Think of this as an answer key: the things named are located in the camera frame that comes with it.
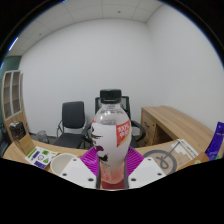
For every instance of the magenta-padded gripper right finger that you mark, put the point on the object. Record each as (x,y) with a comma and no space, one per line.
(149,170)

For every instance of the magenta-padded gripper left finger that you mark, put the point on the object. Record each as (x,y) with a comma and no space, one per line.
(76,170)

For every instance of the clear drink bottle black cap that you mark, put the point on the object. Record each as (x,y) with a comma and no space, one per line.
(110,133)

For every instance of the white speckled cup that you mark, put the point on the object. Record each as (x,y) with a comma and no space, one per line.
(60,163)

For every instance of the white paper with round logo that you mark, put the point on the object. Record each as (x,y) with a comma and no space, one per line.
(181,153)

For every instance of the white sticker sheet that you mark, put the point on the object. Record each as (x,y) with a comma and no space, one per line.
(41,156)

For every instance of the grey mesh office chair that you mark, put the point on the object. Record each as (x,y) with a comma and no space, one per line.
(135,128)

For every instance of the wooden side desk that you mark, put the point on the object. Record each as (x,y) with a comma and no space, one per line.
(173,123)

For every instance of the black padded office chair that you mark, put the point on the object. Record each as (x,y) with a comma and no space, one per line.
(73,115)

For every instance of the brown cardboard box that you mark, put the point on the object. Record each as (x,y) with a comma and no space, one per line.
(25,145)

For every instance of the black box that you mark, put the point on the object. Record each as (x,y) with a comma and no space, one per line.
(16,130)

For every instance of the purple carton box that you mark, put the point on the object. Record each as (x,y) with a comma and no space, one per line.
(216,141)

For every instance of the black leather sofa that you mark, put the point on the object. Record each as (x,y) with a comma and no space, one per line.
(2,140)

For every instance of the wooden shelf cabinet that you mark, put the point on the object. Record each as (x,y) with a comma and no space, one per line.
(13,100)

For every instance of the ceiling light panels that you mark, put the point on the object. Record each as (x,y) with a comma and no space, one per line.
(13,43)

